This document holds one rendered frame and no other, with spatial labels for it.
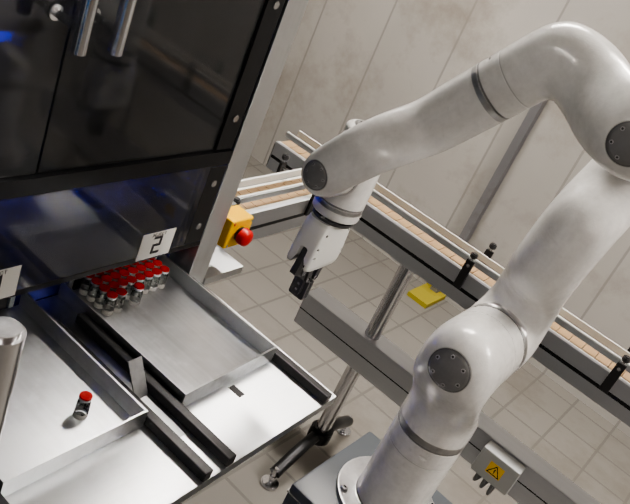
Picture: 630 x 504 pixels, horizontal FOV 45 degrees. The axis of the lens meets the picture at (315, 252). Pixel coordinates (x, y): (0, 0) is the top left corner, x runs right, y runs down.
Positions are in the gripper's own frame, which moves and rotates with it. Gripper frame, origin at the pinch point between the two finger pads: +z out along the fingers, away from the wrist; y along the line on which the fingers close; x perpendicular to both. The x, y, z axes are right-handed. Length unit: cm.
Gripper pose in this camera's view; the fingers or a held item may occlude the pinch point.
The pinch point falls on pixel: (301, 285)
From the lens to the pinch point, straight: 134.6
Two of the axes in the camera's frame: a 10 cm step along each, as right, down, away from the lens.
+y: -5.7, 2.0, -8.0
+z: -3.7, 8.1, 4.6
